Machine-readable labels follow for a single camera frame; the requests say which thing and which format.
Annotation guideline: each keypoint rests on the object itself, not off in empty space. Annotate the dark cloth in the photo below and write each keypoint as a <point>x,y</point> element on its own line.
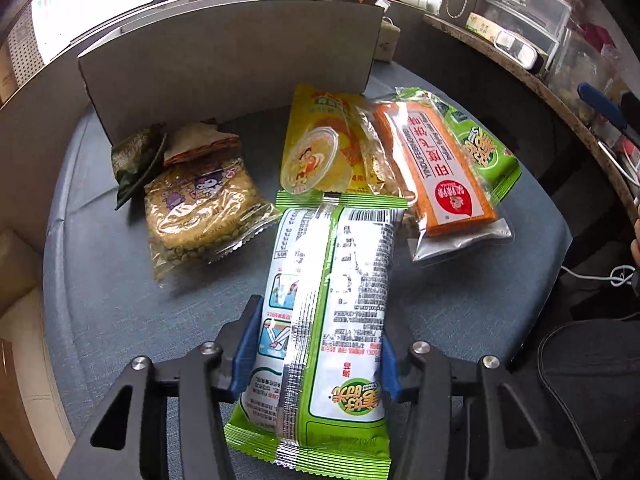
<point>590,385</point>

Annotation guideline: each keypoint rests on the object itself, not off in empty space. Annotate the cream rectangular box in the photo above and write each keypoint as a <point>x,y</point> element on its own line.
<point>482,24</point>

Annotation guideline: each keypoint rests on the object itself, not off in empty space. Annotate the clear cartoon-print pea packet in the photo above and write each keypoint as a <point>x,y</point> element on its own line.
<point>200,215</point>

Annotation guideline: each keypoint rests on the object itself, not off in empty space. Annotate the white oval gadget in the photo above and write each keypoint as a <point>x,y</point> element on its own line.
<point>520,50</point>

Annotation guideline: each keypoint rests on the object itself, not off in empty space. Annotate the clear plastic box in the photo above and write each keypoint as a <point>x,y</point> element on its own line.
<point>580,65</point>

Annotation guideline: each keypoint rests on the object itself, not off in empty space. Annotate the dark green snack packet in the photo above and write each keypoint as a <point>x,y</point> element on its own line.
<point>132,160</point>

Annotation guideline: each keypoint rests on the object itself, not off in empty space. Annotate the orange snack packet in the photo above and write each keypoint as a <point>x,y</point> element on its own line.
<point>440,180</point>

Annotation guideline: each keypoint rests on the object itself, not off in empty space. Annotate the stone shelf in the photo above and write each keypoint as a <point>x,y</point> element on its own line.
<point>550,100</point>

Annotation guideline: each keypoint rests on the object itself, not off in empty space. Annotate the person's right hand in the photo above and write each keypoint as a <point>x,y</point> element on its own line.
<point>636,242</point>

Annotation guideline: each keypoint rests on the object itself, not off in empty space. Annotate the green white snack packet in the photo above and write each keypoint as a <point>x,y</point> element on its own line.
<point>320,310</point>
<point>480,150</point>

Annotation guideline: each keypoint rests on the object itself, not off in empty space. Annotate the yellow jelly packet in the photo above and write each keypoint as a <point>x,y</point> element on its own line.
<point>320,120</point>

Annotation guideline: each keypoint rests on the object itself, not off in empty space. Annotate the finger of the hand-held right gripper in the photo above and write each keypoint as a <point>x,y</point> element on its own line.
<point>602,106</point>

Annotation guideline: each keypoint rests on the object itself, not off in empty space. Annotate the clear plastic drawer unit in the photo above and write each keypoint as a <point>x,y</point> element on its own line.
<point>525,5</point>

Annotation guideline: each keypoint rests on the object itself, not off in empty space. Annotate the soft tissue pack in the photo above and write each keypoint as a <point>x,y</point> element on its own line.
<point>386,40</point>

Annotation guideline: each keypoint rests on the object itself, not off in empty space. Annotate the blue grey table mat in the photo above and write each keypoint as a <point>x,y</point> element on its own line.
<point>100,285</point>

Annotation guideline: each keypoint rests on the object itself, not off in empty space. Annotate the white cardboard box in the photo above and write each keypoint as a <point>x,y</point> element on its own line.
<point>225,70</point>

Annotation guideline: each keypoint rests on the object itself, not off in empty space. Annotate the brown sandwich biscuit packet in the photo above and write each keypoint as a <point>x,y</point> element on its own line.
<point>200,142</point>

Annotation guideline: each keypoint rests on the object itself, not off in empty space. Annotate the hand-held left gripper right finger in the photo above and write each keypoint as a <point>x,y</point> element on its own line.
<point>391,372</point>

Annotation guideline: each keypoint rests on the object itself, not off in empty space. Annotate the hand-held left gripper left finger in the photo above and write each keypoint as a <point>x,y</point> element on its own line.
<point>245,347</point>

